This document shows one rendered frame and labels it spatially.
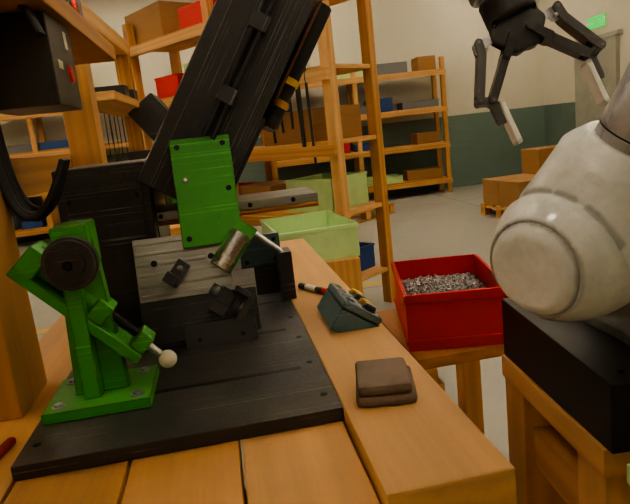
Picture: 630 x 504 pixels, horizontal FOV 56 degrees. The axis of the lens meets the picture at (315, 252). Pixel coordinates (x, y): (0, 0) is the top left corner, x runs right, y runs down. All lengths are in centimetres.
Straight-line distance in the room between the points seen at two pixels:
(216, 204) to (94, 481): 57
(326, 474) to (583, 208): 40
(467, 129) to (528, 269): 1028
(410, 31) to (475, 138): 216
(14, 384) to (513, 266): 74
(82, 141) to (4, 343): 106
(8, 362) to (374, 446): 57
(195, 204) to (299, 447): 56
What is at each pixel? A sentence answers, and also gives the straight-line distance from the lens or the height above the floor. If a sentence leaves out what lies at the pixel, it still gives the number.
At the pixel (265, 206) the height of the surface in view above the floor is 111.
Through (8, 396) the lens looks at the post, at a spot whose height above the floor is 92.
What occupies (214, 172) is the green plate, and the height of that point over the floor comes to 120.
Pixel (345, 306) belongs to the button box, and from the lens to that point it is 106.
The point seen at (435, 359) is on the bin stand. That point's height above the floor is 79.
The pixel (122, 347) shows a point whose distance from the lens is 92.
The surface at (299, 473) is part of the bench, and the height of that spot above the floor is 88.
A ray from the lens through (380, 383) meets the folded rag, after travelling 79.
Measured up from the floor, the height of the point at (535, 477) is 66.
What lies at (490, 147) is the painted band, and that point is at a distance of 1109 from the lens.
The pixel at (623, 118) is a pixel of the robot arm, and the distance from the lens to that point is 67.
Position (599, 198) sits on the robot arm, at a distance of 65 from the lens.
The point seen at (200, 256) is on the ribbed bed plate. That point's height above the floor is 105.
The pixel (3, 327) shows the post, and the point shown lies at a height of 103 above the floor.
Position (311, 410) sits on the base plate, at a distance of 81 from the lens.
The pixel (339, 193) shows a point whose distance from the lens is 378.
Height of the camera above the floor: 126
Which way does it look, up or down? 12 degrees down
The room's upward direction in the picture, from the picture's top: 6 degrees counter-clockwise
